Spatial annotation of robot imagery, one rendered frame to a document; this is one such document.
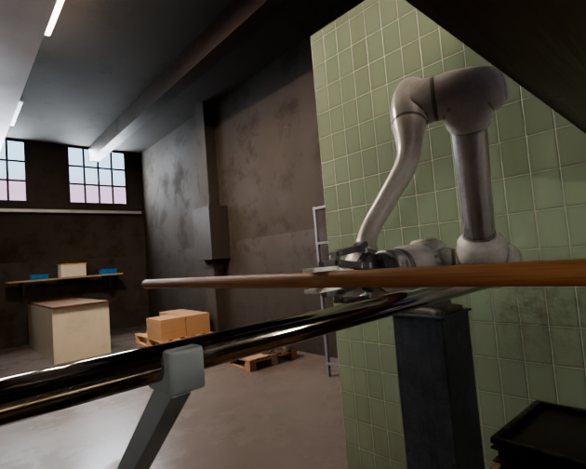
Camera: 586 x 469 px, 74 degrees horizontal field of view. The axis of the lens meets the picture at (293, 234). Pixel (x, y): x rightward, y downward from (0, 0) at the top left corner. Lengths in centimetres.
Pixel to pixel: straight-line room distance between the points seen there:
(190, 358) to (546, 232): 161
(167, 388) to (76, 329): 650
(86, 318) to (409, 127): 616
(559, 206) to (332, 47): 149
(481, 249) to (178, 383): 123
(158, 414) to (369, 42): 219
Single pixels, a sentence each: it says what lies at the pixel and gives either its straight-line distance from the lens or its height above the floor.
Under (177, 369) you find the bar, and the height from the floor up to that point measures 116.
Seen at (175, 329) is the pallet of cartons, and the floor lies 29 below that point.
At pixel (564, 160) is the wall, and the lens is 181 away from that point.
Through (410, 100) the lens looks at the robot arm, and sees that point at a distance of 127.
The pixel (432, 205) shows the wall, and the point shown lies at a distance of 197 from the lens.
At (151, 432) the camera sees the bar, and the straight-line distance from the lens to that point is 41.
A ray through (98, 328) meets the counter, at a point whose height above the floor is 40.
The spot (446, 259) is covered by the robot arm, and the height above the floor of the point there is 119.
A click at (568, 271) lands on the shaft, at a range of 53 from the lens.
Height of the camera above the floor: 124
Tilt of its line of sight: 4 degrees up
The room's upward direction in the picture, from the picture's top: 5 degrees counter-clockwise
